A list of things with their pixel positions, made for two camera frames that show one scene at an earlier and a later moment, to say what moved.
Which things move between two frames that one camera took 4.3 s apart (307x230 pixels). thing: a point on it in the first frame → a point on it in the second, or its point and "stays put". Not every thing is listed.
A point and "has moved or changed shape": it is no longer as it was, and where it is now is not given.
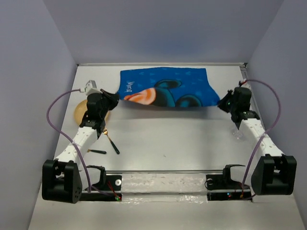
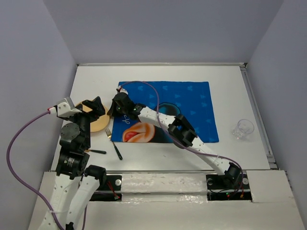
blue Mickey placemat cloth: [177, 87] → [191, 100]
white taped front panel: [164, 188] stays put
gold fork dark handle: [105, 132] has moved or changed shape
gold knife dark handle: [95, 151] stays put
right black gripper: [221, 103] → [112, 111]
